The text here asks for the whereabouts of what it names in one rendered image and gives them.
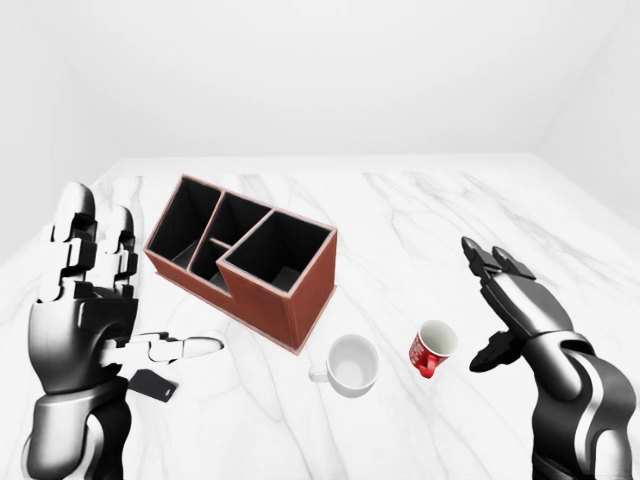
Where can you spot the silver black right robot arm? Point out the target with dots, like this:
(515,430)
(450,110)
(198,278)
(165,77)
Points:
(585,410)

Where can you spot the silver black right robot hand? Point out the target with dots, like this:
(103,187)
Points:
(525,310)

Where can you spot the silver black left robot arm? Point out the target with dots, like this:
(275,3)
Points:
(75,435)

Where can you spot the red mug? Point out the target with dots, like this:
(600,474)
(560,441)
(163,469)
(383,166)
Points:
(430,347)

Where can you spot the white mug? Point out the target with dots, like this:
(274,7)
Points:
(350,367)

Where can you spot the red-brown desk caddy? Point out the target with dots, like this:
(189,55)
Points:
(260,265)

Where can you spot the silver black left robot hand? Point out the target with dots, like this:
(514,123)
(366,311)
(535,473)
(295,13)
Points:
(75,320)

